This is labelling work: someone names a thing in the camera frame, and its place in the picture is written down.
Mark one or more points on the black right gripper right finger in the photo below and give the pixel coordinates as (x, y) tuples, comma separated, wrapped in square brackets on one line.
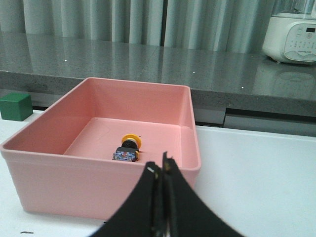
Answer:
[(187, 215)]

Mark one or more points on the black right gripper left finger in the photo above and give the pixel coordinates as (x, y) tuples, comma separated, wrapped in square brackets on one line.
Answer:
[(141, 213)]

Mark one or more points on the yellow mushroom push button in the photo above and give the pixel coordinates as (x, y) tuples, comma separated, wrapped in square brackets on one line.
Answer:
[(129, 149)]

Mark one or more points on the pink plastic bin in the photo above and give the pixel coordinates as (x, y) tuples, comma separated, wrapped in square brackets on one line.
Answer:
[(61, 162)]

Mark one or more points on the green cube block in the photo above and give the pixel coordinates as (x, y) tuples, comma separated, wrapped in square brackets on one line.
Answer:
[(16, 106)]

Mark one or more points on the grey stone counter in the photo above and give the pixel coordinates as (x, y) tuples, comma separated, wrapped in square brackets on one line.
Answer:
[(230, 90)]

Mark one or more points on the grey curtain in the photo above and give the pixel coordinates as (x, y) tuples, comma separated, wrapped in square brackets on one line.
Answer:
[(217, 25)]

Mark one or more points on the white kitchen appliance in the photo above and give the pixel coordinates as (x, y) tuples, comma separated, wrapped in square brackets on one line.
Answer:
[(291, 39)]

